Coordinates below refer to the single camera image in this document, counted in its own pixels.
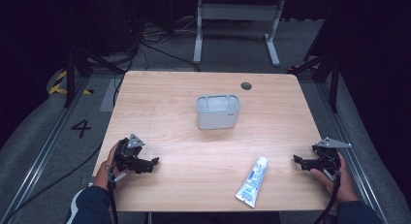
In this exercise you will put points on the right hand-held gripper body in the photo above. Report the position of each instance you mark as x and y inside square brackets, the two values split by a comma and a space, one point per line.
[329, 156]

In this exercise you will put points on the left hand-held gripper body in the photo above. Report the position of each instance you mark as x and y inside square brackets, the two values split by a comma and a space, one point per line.
[126, 153]

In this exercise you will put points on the person's left hand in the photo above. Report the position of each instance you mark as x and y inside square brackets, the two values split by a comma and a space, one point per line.
[103, 174]

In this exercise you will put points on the person's right hand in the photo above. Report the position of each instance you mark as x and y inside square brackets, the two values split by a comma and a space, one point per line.
[345, 185]

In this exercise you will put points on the white toothpaste tube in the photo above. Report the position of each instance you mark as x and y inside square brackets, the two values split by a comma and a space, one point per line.
[252, 182]

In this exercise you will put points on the black tripod stand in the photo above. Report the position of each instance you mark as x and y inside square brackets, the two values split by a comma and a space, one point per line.
[70, 78]
[334, 81]

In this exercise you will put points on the grey plastic container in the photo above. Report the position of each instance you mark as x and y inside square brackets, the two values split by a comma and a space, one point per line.
[218, 115]

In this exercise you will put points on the aluminium floor rail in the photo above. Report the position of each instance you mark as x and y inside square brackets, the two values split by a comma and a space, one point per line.
[352, 146]
[42, 153]

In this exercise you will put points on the grey metal stand frame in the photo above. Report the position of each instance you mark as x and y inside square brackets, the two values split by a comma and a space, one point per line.
[239, 12]

